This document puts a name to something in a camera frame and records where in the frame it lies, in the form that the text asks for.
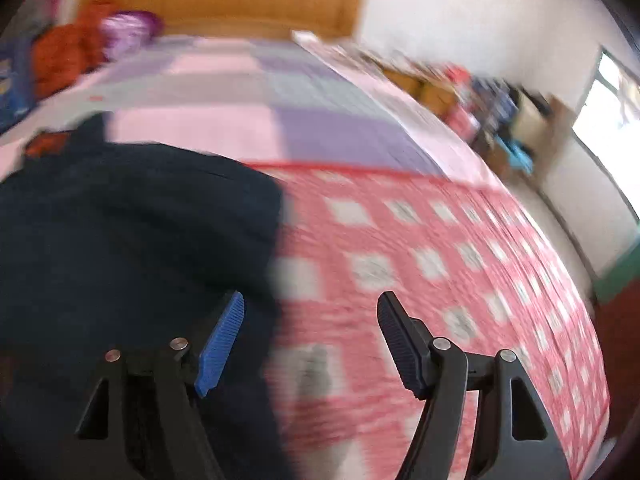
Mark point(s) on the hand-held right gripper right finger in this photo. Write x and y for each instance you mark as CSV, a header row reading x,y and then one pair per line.
x,y
399,347

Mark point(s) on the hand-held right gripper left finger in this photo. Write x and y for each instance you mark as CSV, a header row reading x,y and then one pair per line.
x,y
220,347

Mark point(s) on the dark navy garment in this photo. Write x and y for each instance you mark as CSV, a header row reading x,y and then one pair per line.
x,y
125,220

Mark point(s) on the red checked blanket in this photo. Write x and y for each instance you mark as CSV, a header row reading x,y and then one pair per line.
x,y
400,240

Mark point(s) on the turquoise item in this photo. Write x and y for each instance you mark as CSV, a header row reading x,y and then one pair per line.
x,y
519,157

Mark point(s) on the pastel checked bed sheet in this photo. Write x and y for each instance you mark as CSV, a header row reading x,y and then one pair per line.
x,y
225,90

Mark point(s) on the pile of colourful clutter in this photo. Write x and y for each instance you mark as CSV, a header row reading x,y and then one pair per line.
x,y
480,102

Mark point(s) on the wooden nightstand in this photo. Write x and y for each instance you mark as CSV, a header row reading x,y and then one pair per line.
x,y
415,87

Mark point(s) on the cardboard box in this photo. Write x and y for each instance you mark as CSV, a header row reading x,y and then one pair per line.
x,y
542,125

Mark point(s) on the window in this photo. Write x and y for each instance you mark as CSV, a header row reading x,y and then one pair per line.
x,y
607,105

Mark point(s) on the wooden headboard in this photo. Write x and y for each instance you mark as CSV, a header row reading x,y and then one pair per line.
x,y
225,0

